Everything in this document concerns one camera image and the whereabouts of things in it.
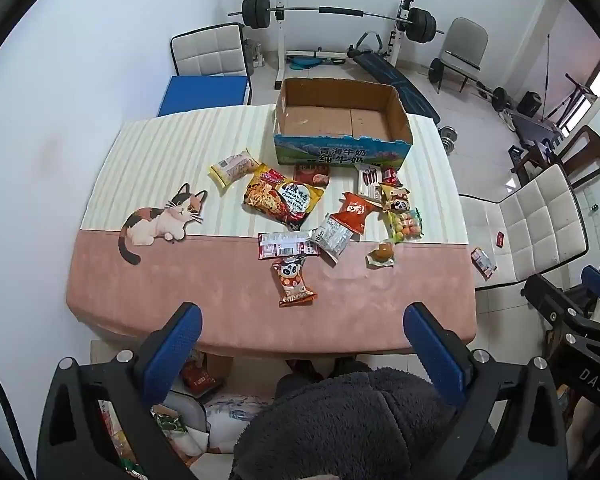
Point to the white barbell rack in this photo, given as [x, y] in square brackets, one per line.
[280, 40]

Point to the colourful candy bag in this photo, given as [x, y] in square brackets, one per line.
[405, 225]

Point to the black tripod stand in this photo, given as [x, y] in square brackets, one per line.
[570, 105]

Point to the yellow edged snack packet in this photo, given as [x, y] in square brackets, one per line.
[234, 167]

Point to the white plastic bag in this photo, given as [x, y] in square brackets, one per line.
[230, 425]

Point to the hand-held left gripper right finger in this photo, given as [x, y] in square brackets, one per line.
[432, 355]

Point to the silver snack packet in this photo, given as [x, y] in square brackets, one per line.
[332, 237]

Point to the bun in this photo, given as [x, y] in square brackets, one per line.
[381, 254]

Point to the black speaker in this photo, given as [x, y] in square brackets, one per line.
[530, 103]

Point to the small panda snack packet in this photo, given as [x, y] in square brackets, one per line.
[399, 204]

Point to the orange red snack packet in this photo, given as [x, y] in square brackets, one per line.
[354, 212]

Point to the grey chair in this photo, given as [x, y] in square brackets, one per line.
[462, 42]

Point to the grey fleece pants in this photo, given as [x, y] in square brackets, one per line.
[360, 425]

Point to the white red striped bar packet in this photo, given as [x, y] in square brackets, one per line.
[369, 177]

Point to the large instant noodle packet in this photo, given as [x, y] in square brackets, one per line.
[282, 197]

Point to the small yellow snack packet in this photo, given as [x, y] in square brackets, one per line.
[392, 191]

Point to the orange panda snack packet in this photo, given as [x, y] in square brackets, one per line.
[292, 282]

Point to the long barbell with black plates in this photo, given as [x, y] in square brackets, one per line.
[257, 10]

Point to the white padded chair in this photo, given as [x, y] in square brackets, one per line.
[210, 52]
[535, 220]

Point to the cardboard box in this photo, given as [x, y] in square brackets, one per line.
[337, 120]

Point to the brown wooden chair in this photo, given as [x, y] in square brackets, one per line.
[587, 152]

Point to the small red snack packet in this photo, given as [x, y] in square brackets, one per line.
[389, 176]

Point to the blue disc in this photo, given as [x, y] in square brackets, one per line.
[305, 62]

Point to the dark red snack packet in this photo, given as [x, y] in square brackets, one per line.
[314, 175]

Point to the chrome dumbbell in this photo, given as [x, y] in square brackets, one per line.
[449, 139]

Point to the small red card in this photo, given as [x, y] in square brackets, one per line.
[500, 238]

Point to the short barbell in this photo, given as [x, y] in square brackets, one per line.
[497, 97]

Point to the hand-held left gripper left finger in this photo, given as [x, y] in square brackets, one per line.
[172, 355]

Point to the dark weight bench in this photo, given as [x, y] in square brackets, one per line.
[395, 77]

